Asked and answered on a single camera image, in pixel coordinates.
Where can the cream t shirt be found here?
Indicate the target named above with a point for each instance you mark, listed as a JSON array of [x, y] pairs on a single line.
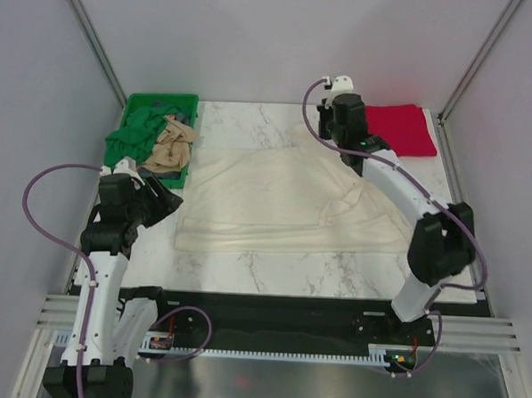
[[299, 199]]

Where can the red folded t shirt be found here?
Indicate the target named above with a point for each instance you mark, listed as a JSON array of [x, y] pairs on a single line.
[[403, 127]]

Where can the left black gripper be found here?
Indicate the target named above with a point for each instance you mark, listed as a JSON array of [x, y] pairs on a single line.
[[164, 203]]

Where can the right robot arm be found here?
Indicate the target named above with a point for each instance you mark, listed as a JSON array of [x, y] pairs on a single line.
[[440, 247]]

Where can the white slotted cable duct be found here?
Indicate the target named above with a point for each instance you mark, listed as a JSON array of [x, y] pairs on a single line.
[[375, 357]]

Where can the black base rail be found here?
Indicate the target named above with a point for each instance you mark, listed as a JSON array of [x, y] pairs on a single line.
[[284, 324]]

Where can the tan t shirt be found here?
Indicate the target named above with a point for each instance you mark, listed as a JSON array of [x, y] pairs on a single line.
[[171, 152]]

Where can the left aluminium frame post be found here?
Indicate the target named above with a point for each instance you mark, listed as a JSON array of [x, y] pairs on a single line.
[[88, 30]]

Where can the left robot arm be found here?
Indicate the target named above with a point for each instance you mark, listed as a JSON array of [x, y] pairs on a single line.
[[97, 361]]

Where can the green t shirt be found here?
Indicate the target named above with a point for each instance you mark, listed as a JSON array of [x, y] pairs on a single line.
[[135, 139]]

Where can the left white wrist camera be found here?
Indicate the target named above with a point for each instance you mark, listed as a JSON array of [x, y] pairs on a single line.
[[124, 166]]

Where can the green plastic bin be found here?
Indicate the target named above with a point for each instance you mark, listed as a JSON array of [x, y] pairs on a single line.
[[184, 108]]

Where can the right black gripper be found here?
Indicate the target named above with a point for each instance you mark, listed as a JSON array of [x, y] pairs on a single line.
[[324, 115]]

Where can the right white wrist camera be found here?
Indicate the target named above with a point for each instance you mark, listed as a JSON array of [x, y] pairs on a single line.
[[336, 86]]

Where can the right aluminium frame post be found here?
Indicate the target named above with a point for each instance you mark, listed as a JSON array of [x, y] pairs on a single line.
[[490, 42]]

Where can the aluminium frame post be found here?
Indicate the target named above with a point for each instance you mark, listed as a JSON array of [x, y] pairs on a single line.
[[490, 42], [88, 30]]

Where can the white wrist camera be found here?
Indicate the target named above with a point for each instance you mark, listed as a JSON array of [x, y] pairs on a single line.
[[124, 166], [336, 86]]

